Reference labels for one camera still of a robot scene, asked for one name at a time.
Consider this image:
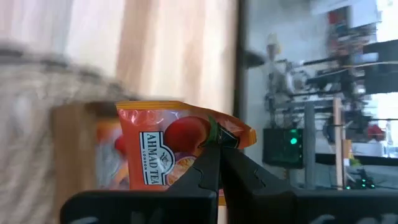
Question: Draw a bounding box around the orange tea packet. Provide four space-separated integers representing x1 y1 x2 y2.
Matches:
115 100 257 206
94 119 131 191

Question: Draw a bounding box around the black aluminium table frame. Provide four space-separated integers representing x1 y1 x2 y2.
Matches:
233 0 251 128

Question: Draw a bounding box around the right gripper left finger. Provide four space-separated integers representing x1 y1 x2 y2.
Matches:
60 144 222 224

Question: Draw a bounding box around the wooden three-compartment tea box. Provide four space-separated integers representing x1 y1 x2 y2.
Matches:
51 101 131 224

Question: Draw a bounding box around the round woven placemat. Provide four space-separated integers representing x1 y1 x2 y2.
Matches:
0 43 139 224

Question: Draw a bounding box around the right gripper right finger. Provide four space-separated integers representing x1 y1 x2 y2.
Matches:
221 147 398 224

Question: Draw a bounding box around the black box with green light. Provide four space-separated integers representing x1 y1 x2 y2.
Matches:
262 127 305 169

